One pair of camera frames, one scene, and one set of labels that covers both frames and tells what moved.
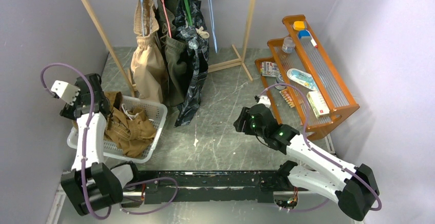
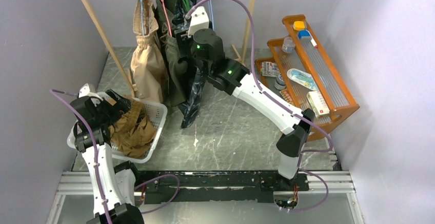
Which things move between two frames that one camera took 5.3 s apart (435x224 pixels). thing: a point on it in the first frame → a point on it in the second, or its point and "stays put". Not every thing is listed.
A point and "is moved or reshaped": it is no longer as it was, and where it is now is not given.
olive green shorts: [173, 51] stays put
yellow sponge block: [299, 25] stays put
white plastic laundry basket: [156, 112] stays put
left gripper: [67, 111] → [121, 106]
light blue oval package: [302, 78] stays put
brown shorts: [129, 130] is moved or reshaped
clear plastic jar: [289, 45] stays put
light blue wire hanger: [211, 13] stays put
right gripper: [239, 123] → [183, 41]
